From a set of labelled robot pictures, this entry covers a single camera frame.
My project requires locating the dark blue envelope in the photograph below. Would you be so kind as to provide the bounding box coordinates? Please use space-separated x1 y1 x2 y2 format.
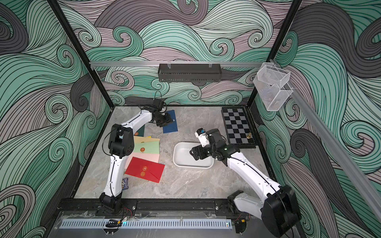
163 110 178 134

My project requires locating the light green envelope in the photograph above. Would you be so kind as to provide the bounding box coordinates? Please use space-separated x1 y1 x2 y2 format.
133 141 160 154

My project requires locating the tan kraft envelope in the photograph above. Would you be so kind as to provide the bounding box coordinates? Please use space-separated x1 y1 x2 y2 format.
134 136 155 144

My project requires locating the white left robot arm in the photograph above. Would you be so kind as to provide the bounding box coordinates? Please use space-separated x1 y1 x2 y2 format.
99 107 173 213

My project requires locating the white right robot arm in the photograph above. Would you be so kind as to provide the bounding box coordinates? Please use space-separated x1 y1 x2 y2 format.
190 131 301 238

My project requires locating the white plastic storage box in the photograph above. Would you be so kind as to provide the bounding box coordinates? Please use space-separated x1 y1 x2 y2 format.
173 142 214 169

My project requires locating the blue playing card box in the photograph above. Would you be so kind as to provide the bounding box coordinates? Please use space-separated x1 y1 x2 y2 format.
122 178 129 191

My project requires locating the dark green envelope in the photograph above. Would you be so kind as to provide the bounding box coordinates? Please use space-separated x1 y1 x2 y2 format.
135 126 145 137

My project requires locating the black white chessboard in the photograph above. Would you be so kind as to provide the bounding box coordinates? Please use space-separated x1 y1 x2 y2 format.
221 107 257 149

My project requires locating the pink envelope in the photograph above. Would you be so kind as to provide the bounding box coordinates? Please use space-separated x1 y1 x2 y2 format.
125 152 160 169

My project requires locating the red envelope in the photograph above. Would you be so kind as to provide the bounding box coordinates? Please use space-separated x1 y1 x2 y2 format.
125 157 165 183

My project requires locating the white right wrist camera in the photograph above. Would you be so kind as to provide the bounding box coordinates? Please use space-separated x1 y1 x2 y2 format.
195 128 209 147

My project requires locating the black wall shelf tray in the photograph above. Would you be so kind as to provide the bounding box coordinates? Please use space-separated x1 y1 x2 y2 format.
158 63 222 82

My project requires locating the clear acrylic wall bin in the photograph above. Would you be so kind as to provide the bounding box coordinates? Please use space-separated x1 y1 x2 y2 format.
254 62 293 112

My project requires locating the white perforated cable duct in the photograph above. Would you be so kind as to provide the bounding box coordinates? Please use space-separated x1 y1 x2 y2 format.
59 218 233 230

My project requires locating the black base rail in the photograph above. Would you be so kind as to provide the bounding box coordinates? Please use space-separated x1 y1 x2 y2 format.
58 198 244 216

